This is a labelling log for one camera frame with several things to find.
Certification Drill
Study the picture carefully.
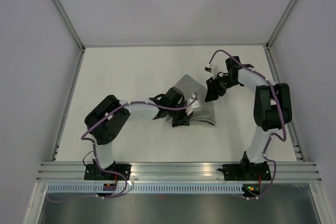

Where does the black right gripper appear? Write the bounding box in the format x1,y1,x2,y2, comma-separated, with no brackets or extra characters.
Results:
204,74,240,102

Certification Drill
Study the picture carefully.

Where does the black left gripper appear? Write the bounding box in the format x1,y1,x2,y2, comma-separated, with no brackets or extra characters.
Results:
167,101,193,127

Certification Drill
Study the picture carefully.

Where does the grey cloth napkin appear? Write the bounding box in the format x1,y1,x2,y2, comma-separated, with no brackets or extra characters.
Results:
166,74,216,126

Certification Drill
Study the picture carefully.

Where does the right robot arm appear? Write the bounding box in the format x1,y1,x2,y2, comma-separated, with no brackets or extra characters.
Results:
205,56,292,181

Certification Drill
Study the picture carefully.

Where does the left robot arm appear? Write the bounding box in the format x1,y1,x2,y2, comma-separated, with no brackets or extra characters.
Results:
81,87,201,180

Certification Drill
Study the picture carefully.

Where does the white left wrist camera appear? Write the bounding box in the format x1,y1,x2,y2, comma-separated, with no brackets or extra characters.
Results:
185,99,202,115

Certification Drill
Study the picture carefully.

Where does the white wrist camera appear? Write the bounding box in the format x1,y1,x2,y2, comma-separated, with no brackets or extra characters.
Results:
185,99,202,115
204,63,218,79

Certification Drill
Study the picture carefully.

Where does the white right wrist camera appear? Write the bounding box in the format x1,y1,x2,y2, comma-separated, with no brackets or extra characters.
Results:
204,63,218,79

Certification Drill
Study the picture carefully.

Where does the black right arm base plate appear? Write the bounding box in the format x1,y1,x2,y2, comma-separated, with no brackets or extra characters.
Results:
218,162,271,182

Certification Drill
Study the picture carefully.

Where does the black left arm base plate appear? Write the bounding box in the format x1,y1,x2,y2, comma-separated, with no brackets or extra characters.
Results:
84,164,131,181

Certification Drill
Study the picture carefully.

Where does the aluminium front rail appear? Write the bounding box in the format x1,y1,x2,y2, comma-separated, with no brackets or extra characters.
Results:
35,162,322,184

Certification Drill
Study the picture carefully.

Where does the left aluminium frame post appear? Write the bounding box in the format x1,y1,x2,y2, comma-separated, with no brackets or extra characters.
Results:
51,0,85,52

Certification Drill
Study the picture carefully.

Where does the aluminium frame post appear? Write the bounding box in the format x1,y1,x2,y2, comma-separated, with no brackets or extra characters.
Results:
51,0,85,52
264,0,298,50

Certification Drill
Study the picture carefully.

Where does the white slotted cable duct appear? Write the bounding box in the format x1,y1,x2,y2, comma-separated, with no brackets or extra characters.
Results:
47,183,244,194

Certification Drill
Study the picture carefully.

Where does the right aluminium frame post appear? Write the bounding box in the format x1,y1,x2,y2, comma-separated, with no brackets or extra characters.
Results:
264,0,298,50

